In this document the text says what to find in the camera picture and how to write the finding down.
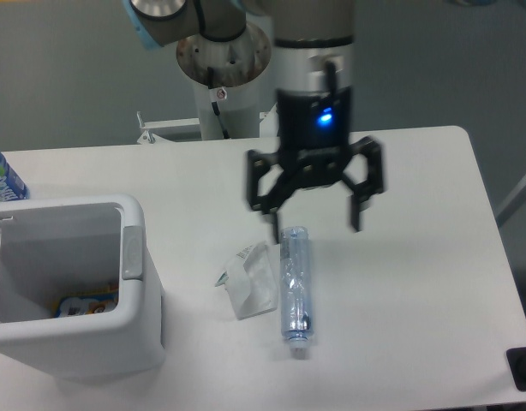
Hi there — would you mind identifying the crumpled white plastic wrapper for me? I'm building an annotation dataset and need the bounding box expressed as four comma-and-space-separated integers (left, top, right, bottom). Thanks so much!
214, 241, 278, 320

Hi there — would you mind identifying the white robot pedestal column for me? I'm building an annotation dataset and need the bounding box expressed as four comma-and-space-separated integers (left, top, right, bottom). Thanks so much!
176, 22, 272, 140

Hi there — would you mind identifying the white frame at right edge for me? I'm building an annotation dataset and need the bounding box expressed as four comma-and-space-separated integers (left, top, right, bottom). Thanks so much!
495, 173, 526, 228

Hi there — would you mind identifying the black cable on pedestal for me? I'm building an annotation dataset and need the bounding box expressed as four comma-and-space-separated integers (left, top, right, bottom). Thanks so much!
206, 66, 230, 140

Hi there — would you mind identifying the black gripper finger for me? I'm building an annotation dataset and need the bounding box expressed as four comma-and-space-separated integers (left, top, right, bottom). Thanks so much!
245, 150, 302, 242
340, 135, 385, 232

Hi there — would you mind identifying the white plastic trash can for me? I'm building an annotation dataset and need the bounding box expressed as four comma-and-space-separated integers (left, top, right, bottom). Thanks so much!
0, 194, 165, 378

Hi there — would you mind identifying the white metal base frame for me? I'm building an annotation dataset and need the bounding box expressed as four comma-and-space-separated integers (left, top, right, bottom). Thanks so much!
136, 106, 278, 145

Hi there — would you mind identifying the empty clear plastic bottle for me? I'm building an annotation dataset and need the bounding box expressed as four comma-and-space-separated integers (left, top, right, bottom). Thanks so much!
279, 226, 314, 360

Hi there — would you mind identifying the black clamp at table edge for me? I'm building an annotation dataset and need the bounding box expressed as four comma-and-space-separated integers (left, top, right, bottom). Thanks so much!
506, 347, 526, 392

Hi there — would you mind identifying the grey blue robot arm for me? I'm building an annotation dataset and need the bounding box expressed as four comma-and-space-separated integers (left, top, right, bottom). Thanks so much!
123, 1, 385, 230

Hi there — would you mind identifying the blue labelled water bottle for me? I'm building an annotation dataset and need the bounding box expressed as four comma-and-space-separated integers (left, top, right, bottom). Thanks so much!
0, 152, 30, 202

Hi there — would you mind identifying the yellow snack packet in bin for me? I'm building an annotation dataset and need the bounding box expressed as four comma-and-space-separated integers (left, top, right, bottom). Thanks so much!
52, 284, 119, 318

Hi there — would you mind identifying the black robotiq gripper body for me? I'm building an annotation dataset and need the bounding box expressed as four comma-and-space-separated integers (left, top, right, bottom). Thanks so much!
274, 87, 353, 189

